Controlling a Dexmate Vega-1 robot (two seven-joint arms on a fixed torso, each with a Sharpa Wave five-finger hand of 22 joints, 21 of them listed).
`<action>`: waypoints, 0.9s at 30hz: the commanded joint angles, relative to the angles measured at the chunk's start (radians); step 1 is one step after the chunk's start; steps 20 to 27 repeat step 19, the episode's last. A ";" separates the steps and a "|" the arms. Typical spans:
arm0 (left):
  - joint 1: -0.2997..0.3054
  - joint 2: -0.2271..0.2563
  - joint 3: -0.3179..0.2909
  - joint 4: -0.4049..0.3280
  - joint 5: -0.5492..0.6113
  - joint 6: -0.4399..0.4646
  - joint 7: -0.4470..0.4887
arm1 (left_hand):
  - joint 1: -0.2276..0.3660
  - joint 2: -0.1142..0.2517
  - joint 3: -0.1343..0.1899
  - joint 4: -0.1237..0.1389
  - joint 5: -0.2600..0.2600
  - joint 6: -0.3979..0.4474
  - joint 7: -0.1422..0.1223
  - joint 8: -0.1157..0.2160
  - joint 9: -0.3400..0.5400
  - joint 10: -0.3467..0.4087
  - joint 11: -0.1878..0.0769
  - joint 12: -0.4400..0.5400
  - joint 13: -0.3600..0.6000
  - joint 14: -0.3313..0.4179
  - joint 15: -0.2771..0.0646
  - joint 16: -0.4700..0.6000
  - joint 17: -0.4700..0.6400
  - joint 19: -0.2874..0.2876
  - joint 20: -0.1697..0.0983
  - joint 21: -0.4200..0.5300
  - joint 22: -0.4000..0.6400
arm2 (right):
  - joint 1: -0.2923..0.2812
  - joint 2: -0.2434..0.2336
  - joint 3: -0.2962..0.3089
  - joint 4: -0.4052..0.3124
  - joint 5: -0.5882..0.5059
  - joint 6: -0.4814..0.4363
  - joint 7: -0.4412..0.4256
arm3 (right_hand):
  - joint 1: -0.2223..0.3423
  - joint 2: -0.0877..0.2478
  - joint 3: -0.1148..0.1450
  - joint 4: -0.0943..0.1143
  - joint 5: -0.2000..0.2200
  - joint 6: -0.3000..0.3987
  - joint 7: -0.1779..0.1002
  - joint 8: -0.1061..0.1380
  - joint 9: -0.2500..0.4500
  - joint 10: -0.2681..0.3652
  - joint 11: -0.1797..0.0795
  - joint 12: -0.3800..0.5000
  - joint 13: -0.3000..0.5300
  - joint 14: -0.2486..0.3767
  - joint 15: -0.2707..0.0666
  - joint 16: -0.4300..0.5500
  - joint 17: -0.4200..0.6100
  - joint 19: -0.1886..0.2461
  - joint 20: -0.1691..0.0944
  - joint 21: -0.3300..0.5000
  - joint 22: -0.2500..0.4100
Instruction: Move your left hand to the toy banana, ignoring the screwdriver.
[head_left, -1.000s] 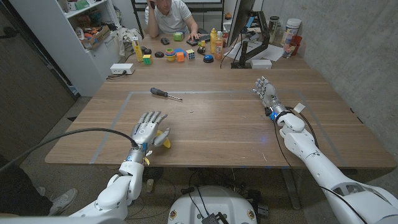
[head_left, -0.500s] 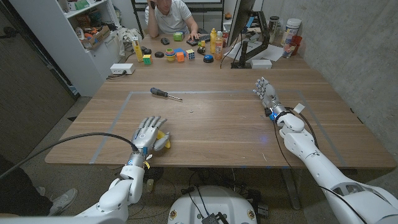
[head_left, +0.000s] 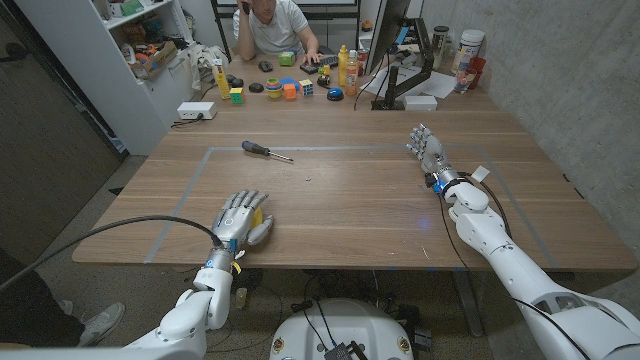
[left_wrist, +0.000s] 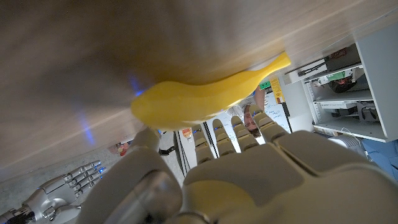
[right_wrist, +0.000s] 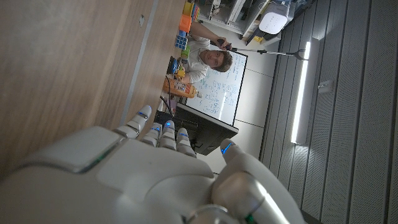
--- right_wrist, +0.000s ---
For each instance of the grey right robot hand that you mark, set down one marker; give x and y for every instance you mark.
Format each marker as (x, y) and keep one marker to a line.
(133, 183)

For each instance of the long reacher grabber stick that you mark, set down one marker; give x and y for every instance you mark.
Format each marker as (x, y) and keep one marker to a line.
(264, 51)

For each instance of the small yellow toy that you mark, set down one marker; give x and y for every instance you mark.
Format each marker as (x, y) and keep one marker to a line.
(180, 73)

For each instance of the green toy object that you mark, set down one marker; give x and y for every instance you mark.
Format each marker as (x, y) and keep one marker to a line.
(185, 53)

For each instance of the yellow toy container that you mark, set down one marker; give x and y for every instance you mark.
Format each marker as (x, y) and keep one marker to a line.
(188, 7)

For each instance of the black computer monitor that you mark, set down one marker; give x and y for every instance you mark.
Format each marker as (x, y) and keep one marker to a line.
(205, 129)

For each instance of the orange bottle with label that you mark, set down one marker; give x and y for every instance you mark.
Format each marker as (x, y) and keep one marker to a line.
(180, 88)

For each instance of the whiteboard with blue writing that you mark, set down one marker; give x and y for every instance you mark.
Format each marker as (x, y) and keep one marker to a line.
(221, 91)

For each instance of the seated person in white shirt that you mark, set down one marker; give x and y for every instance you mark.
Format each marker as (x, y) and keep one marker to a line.
(203, 60)

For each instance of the blue rubiks cube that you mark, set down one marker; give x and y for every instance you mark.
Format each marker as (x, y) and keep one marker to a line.
(181, 42)

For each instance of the long ceiling light bar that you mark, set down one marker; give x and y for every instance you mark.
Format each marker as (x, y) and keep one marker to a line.
(300, 93)

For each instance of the white shelving unit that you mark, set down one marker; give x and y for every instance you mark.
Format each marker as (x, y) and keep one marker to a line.
(230, 14)

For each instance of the white ceiling sensor box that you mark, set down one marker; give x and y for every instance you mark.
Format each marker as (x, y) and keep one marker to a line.
(325, 87)

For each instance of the white air purifier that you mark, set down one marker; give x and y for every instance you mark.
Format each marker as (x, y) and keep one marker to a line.
(273, 19)

